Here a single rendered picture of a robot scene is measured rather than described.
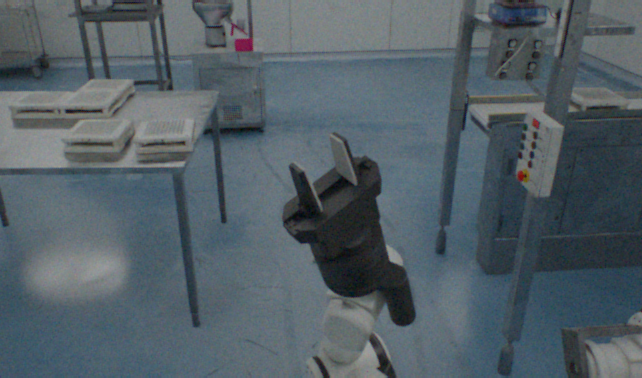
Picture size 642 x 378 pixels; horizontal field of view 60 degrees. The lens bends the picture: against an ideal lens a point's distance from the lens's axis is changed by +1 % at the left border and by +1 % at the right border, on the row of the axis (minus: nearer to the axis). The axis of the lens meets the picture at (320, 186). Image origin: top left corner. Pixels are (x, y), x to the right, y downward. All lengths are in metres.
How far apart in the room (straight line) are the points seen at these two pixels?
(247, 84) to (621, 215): 3.15
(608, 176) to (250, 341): 2.03
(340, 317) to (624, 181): 2.75
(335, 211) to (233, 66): 4.46
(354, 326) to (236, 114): 4.49
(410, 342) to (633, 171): 1.49
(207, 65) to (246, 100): 0.45
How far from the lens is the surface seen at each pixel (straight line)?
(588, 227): 3.39
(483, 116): 2.86
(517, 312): 2.49
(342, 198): 0.59
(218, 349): 2.75
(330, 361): 0.94
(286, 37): 7.83
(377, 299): 0.71
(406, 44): 8.12
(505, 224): 3.15
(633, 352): 0.76
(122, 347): 2.88
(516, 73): 2.72
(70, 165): 2.56
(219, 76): 5.02
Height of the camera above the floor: 1.85
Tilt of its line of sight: 27 degrees down
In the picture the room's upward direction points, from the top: straight up
